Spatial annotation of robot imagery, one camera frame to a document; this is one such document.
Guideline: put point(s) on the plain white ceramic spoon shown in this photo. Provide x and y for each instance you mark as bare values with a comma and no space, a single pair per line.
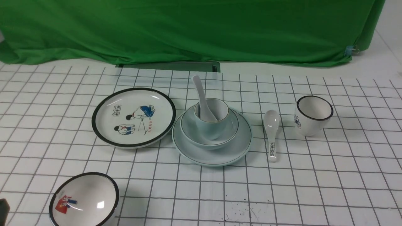
205,113

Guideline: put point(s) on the pale blue cup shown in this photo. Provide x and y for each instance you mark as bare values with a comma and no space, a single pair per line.
211,130

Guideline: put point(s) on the pale blue bowl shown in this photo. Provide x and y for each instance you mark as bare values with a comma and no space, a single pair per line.
190,131

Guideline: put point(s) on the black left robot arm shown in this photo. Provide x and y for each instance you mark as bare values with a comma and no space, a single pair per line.
4,211

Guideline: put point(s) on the grey metal bar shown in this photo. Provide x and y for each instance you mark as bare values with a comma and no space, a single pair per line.
208,66

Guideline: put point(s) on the pale blue plate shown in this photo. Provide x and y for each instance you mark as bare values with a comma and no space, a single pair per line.
215,156

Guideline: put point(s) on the black-rimmed cartoon plate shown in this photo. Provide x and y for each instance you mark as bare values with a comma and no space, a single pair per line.
133,118

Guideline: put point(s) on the white printed ceramic spoon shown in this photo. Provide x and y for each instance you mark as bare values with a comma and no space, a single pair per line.
271,121

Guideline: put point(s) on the black-rimmed cartoon cup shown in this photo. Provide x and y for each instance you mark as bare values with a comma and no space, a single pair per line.
312,113

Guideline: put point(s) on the green backdrop cloth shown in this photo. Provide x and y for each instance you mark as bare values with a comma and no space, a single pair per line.
311,33

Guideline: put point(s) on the black-rimmed cartoon bowl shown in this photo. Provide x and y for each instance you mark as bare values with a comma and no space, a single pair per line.
87,199

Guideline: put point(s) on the blue binder clip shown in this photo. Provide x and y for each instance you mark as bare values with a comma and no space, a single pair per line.
351,50

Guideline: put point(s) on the white grid tablecloth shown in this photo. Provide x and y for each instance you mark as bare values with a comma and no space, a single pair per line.
348,174

